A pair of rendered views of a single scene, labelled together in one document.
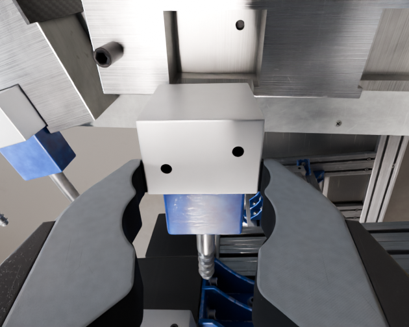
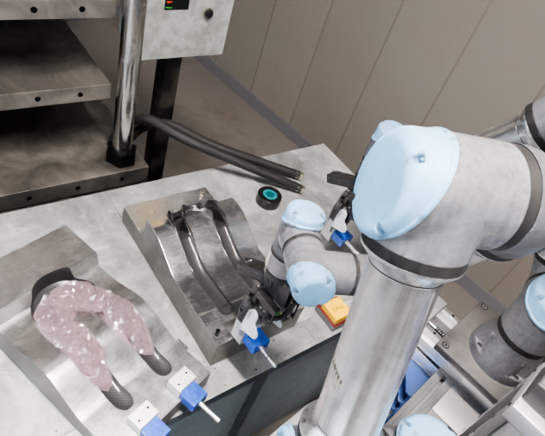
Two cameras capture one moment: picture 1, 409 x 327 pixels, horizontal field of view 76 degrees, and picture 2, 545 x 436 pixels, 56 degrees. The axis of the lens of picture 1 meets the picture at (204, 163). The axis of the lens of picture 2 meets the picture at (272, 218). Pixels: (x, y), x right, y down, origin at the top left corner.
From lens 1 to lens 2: 113 cm
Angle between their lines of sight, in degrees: 77
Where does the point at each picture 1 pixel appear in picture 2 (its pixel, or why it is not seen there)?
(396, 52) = not seen: hidden behind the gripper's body
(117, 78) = (219, 340)
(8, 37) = (178, 357)
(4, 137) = (189, 378)
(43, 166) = (200, 394)
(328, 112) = (278, 353)
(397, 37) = not seen: hidden behind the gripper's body
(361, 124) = (291, 351)
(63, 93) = (198, 367)
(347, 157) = not seen: outside the picture
